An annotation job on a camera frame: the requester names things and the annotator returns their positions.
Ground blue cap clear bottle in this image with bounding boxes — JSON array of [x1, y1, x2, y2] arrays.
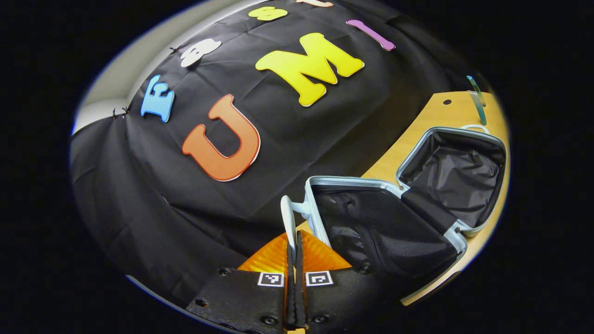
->
[[466, 75, 486, 107]]

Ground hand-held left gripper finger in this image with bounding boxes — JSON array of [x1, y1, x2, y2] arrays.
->
[[186, 232, 297, 334], [296, 231, 400, 334]]

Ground black backdrop cloth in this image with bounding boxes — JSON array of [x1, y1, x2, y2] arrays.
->
[[70, 0, 493, 308]]

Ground light blue cosmetic tube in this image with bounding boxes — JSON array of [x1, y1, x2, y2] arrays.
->
[[470, 91, 488, 126]]

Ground light blue suitcase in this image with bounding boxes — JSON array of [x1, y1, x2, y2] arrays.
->
[[280, 124, 507, 307]]

